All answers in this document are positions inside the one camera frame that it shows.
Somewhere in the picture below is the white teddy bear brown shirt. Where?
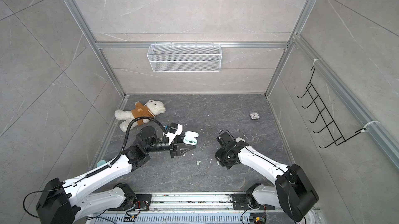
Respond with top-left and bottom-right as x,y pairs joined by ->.
114,100 -> 166,132

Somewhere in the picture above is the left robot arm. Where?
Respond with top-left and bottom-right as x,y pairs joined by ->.
32,118 -> 199,224

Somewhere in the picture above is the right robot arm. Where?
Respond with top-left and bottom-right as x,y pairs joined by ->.
215,130 -> 319,224

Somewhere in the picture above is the white earbud charging case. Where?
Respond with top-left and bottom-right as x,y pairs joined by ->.
235,137 -> 245,142

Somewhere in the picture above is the teal round disc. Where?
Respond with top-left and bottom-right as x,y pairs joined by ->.
96,160 -> 106,167

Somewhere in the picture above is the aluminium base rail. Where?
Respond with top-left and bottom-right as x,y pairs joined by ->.
75,189 -> 294,224

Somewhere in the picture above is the green earbud charging case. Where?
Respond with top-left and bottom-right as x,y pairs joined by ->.
183,131 -> 199,146

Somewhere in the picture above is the small black square box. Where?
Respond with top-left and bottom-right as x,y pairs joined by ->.
249,112 -> 260,120

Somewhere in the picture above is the white wire mesh basket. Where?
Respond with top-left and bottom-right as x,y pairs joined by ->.
147,44 -> 222,72

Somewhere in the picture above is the black wall hook rack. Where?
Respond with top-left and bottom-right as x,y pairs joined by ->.
297,67 -> 366,149

